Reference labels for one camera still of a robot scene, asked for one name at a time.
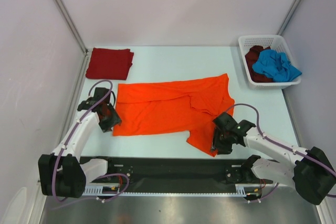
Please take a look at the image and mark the orange t shirt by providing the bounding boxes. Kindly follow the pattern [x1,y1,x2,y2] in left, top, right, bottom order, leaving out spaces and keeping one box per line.
[113,73,235,157]

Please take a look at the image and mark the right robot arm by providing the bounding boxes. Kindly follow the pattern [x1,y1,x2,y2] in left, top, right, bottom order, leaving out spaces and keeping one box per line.
[212,112,335,205]

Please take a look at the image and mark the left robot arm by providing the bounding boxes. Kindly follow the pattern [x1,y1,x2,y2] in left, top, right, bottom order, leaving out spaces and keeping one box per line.
[38,87,122,198]

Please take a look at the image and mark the folded dark red shirt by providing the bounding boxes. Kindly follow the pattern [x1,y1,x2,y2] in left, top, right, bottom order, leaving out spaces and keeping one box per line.
[86,48,134,80]

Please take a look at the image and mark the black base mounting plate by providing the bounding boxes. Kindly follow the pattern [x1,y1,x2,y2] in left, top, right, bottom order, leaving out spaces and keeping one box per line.
[78,156,274,195]

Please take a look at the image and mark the dark red shirt in basket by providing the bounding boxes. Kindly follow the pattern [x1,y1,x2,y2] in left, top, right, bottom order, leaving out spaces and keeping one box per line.
[245,46,273,83]

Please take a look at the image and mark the white plastic basket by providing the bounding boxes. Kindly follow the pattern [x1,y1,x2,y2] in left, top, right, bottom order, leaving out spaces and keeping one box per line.
[238,35,302,90]

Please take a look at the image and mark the blue crumpled t shirt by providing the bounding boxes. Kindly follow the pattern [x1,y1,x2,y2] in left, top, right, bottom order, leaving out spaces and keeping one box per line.
[253,49,302,82]

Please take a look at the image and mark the white slotted cable duct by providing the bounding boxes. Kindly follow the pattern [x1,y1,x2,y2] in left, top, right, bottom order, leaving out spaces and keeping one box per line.
[82,184,260,197]

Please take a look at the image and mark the right aluminium frame post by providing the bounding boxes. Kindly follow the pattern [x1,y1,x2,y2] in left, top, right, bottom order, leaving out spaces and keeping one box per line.
[276,0,302,35]

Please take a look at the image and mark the aluminium frame post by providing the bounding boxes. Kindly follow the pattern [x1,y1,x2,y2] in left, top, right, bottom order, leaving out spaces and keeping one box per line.
[53,0,88,55]
[276,0,302,35]

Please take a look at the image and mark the left aluminium frame post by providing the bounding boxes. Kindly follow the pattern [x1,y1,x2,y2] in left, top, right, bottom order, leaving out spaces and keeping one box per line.
[53,0,88,55]

